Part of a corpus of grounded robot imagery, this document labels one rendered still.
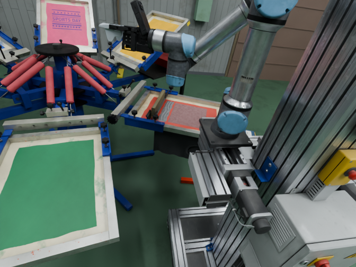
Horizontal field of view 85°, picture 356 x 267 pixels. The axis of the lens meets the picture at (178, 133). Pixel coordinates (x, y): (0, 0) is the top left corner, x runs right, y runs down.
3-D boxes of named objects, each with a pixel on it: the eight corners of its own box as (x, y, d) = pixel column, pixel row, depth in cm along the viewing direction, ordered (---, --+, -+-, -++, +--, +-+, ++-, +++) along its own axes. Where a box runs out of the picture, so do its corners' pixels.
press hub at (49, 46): (108, 156, 248) (94, 43, 168) (91, 180, 216) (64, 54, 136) (78, 150, 251) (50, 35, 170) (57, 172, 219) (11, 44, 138)
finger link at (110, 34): (96, 39, 73) (121, 44, 73) (95, 21, 70) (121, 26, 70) (99, 39, 76) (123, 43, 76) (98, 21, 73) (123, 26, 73)
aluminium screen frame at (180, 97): (225, 106, 190) (227, 103, 188) (227, 143, 143) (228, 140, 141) (147, 91, 196) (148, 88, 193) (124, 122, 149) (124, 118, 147)
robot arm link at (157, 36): (163, 30, 67) (169, 30, 74) (150, 27, 68) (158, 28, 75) (160, 53, 71) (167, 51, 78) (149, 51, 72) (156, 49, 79)
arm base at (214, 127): (243, 139, 98) (250, 123, 92) (215, 139, 95) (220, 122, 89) (232, 122, 109) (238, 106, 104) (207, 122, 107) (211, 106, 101)
